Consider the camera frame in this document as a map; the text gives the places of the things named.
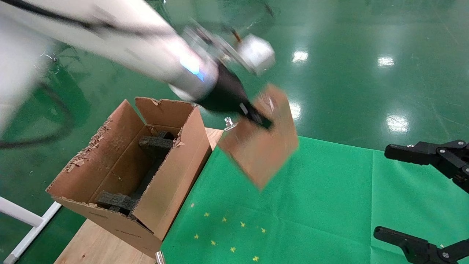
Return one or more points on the large open cardboard carton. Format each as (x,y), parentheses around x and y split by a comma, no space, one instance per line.
(121,172)

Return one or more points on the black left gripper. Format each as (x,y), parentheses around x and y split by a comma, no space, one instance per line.
(225,93)

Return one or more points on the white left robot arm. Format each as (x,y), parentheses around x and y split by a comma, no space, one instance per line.
(121,47)

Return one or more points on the silver metal cloth clip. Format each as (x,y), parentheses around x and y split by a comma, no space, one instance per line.
(228,123)
(160,257)

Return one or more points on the white metal frame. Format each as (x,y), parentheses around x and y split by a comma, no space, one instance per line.
(33,222)

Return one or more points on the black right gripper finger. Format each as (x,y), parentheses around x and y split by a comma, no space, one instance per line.
(432,152)
(414,245)

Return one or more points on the green table cloth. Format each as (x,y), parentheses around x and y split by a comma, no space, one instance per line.
(311,212)

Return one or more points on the small brown cardboard box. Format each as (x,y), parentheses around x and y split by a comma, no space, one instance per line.
(260,154)

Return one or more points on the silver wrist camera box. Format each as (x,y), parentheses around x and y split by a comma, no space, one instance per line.
(256,54)

